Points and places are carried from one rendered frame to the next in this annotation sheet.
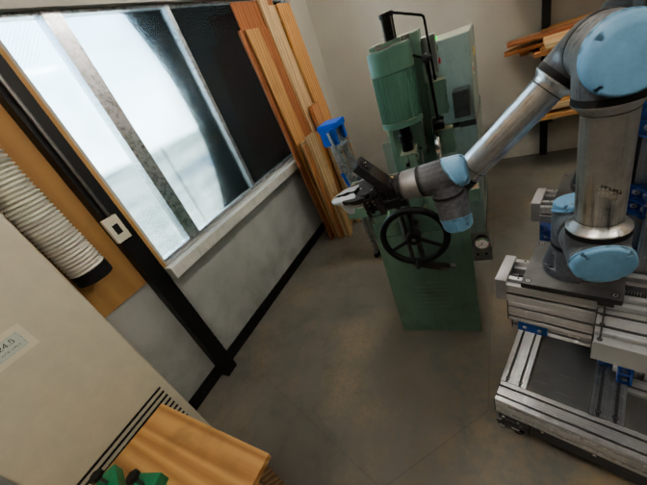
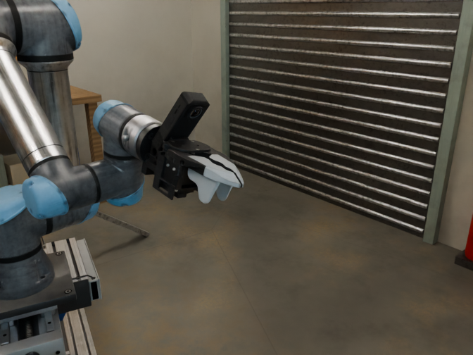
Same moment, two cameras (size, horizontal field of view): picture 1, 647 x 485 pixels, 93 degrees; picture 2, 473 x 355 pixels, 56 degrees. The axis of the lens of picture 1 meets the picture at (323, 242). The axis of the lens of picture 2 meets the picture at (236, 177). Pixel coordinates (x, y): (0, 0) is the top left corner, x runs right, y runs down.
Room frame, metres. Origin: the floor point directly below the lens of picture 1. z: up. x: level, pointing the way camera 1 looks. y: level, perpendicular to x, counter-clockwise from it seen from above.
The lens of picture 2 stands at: (1.40, 0.05, 1.44)
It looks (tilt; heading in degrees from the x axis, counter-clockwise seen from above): 21 degrees down; 192
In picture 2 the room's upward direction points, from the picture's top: straight up
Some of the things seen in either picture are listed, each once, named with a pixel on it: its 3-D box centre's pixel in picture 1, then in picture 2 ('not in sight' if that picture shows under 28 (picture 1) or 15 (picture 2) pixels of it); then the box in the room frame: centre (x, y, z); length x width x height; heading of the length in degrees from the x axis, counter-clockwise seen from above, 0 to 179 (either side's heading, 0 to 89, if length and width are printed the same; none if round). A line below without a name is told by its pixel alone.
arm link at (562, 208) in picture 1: (579, 219); (12, 218); (0.62, -0.65, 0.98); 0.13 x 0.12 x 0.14; 148
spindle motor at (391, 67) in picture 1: (395, 88); not in sight; (1.38, -0.53, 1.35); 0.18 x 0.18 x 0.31
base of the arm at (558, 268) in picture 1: (575, 252); (17, 263); (0.62, -0.66, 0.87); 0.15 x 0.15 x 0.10
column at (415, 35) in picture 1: (408, 114); not in sight; (1.64, -0.67, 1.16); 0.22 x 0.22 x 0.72; 61
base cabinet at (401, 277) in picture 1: (431, 255); not in sight; (1.49, -0.59, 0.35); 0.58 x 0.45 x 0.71; 151
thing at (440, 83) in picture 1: (438, 96); not in sight; (1.49, -0.77, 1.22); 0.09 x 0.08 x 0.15; 151
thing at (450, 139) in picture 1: (445, 140); not in sight; (1.47, -0.76, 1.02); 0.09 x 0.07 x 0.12; 61
